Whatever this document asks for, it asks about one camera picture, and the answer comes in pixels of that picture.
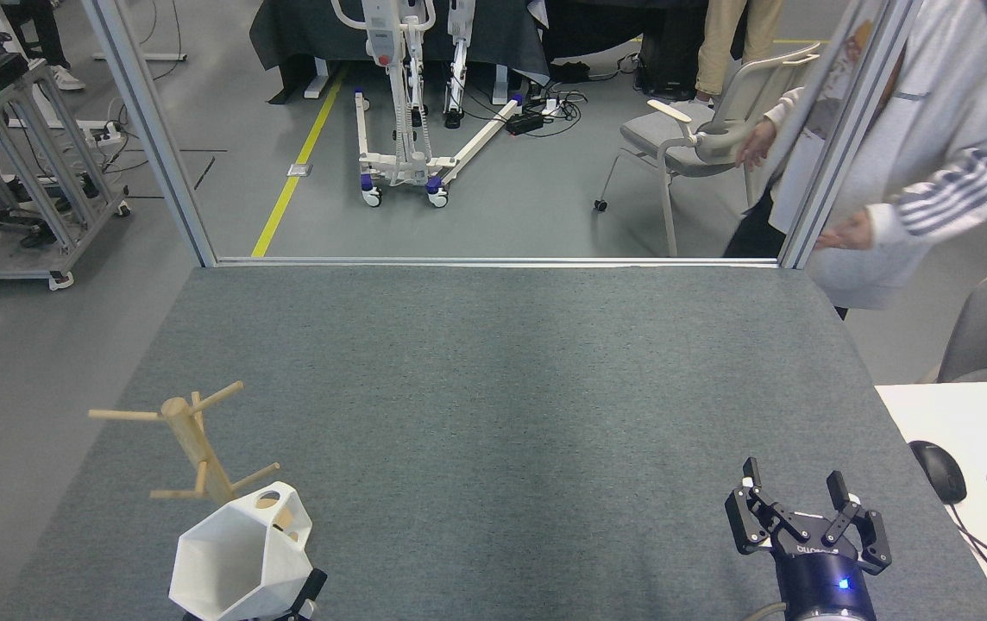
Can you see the silver post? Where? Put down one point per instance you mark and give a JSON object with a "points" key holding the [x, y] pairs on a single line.
{"points": [[157, 138], [847, 138]]}

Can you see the black computer mouse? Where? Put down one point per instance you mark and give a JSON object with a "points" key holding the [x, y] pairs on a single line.
{"points": [[938, 470]]}

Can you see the white faceted cup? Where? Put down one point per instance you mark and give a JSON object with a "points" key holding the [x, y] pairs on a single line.
{"points": [[226, 561]]}

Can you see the white power strip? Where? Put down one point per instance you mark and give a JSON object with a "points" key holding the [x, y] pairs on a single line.
{"points": [[105, 132]]}

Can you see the person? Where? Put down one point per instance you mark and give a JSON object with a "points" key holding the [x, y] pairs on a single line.
{"points": [[726, 43], [942, 86], [66, 78]]}

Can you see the black bag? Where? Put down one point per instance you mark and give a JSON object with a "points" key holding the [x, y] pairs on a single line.
{"points": [[569, 72]]}

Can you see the grey mesh-back chair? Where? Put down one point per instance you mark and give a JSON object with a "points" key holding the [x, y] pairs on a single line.
{"points": [[675, 138]]}

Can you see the wooden cup rack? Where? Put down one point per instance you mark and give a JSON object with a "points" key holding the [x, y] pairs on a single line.
{"points": [[191, 440]]}

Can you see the metal floor plate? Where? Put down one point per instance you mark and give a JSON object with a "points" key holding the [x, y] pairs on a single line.
{"points": [[299, 170]]}

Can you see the dark table cloth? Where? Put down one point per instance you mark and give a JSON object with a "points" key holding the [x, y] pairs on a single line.
{"points": [[304, 30]]}

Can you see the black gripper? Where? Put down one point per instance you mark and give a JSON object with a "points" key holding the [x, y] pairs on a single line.
{"points": [[821, 586]]}

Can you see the white stand column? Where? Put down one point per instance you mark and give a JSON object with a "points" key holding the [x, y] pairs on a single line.
{"points": [[455, 60]]}

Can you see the white desk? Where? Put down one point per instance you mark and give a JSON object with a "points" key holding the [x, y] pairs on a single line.
{"points": [[959, 423]]}

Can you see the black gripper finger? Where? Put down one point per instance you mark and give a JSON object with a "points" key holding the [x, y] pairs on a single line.
{"points": [[312, 595]]}

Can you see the black box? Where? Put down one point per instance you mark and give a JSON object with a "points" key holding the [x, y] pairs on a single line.
{"points": [[670, 60]]}

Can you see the white wheeled stand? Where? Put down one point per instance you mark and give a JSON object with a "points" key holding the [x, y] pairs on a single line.
{"points": [[411, 164]]}

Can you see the black power strip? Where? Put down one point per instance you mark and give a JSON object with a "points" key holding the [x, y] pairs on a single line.
{"points": [[524, 123]]}

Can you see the person's hand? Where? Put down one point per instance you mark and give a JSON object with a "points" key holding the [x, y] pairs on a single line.
{"points": [[851, 233], [757, 147]]}

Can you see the aluminium frame cart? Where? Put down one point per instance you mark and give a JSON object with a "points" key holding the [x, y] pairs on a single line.
{"points": [[53, 190]]}

